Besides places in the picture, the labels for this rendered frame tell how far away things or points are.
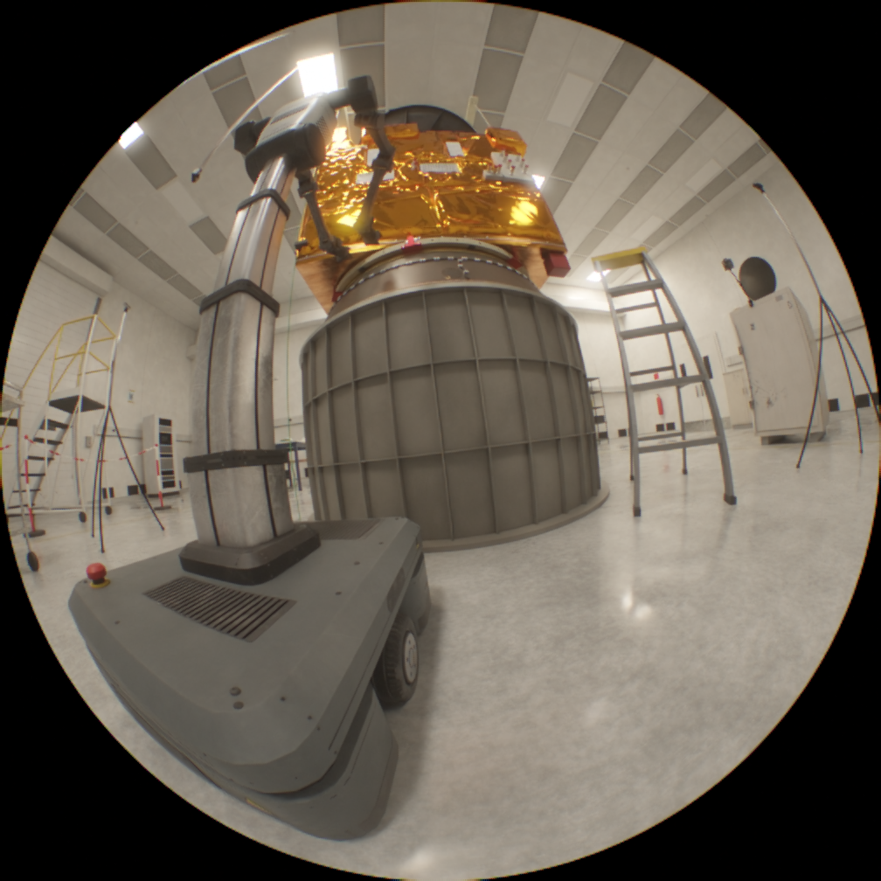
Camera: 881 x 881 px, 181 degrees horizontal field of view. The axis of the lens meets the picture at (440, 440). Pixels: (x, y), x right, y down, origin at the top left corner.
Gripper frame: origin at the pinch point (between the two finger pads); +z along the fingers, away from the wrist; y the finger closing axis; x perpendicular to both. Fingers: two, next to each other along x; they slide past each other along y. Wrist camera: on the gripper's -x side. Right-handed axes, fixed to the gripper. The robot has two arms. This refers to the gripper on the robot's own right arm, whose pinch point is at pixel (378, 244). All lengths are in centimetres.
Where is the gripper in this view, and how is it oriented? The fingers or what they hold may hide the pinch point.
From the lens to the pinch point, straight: 183.8
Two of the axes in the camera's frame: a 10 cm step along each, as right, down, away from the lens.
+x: 1.7, 9.8, 1.3
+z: 2.8, -1.7, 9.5
